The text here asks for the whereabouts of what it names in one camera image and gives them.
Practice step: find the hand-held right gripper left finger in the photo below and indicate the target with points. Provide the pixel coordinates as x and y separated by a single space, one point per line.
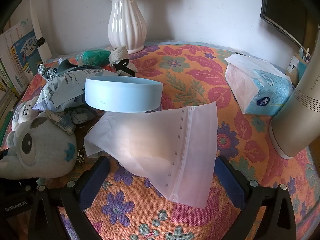
96 180

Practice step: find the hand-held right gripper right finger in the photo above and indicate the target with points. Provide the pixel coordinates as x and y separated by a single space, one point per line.
230 180

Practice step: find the grey white plush toy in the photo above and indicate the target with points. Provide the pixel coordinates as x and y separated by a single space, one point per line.
42 145

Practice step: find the blue plaid fabric bow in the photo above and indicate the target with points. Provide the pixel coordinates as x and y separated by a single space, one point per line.
62 122

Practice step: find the translucent zip bag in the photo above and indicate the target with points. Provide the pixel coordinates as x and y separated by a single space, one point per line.
155 145

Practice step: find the light blue round basin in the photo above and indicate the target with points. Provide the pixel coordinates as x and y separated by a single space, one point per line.
122 95

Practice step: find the grey blue printed mailing bag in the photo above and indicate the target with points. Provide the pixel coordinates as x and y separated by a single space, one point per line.
62 85

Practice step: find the beige cylinder appliance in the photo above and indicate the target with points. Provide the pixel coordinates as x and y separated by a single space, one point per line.
295 120

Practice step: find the blue tissue pack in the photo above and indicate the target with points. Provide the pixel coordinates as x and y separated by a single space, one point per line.
260 85

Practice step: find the floral orange tablecloth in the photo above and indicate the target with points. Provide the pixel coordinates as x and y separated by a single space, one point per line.
190 85

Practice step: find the stack of books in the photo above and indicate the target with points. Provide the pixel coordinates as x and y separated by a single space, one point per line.
6 92

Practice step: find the blue grey rolled cloth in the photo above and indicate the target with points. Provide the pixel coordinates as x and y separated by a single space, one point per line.
66 66

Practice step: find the green fabric bundle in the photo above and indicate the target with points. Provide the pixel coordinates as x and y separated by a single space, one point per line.
93 57

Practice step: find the beige cloth roll black ribbon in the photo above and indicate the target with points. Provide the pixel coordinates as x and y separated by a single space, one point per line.
120 55

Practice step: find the desk organizer box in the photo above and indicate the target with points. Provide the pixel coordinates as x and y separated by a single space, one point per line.
298 65

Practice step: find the blue cover book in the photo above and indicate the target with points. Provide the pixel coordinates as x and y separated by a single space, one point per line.
25 52

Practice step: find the white paper box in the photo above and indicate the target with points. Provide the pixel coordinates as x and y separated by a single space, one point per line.
41 40

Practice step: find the white ribbed ceramic vase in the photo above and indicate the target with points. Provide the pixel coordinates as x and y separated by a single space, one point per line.
127 22

